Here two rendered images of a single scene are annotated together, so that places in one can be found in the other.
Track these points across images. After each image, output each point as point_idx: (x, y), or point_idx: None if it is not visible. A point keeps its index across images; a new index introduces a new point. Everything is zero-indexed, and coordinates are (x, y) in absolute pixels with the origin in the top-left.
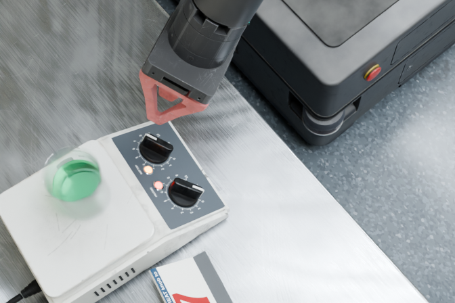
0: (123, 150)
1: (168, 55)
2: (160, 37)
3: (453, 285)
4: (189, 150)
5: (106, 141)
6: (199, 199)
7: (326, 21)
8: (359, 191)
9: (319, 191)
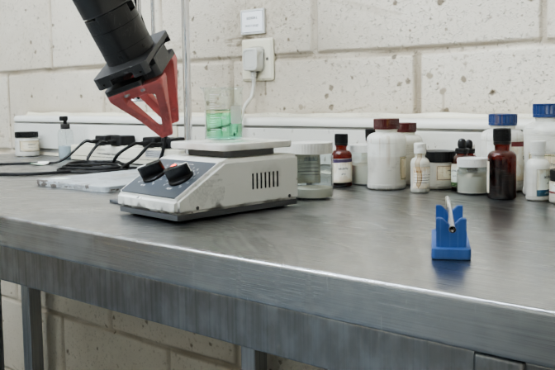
0: (205, 163)
1: (152, 38)
2: (159, 39)
3: None
4: (153, 200)
5: (220, 161)
6: (141, 181)
7: None
8: None
9: (37, 220)
